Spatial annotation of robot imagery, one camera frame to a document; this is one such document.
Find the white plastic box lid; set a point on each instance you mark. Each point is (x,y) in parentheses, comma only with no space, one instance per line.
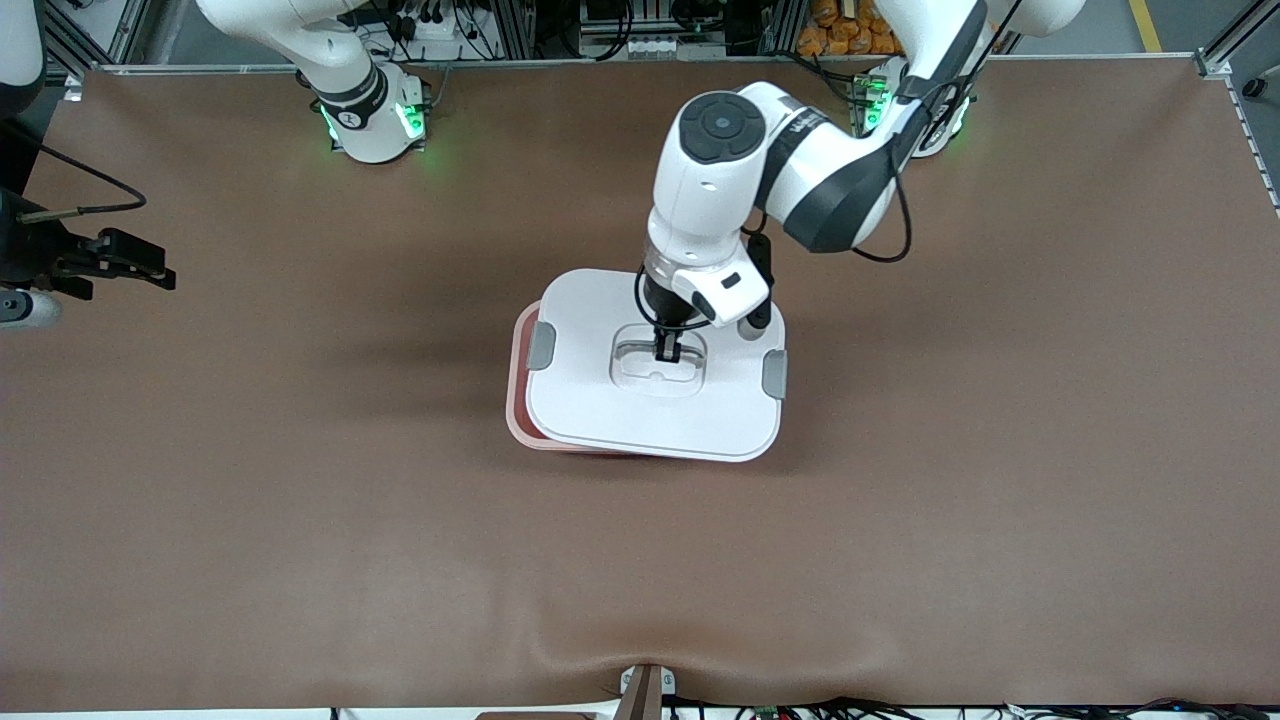
(600,400)

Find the aluminium frame post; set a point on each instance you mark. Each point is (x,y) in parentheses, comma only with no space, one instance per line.
(1225,45)

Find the pink plastic storage box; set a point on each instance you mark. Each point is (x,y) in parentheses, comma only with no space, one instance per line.
(517,400)

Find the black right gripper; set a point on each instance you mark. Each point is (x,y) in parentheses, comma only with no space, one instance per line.
(22,252)

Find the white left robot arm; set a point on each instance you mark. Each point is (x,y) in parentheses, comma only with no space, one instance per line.
(720,190)

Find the brown table mat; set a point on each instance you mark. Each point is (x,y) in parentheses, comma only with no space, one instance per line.
(900,500)

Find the wooden clamp block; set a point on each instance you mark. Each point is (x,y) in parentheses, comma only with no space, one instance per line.
(645,695)

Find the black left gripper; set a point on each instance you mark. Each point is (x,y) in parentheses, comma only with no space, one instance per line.
(658,299)

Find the black caster wheel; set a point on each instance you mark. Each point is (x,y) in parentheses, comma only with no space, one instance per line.
(1252,88)

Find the white power strip with plugs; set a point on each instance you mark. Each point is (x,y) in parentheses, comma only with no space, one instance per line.
(440,42)

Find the orange snack bag pile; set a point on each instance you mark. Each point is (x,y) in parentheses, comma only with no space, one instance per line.
(840,30)

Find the small white power strip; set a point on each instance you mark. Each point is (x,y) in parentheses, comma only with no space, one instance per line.
(652,47)

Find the aluminium table edge rail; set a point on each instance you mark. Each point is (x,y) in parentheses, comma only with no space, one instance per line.
(550,64)

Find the grey lid clip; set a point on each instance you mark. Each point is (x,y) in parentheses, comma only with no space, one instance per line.
(775,374)
(542,346)

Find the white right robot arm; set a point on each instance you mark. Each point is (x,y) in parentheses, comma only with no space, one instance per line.
(340,70)

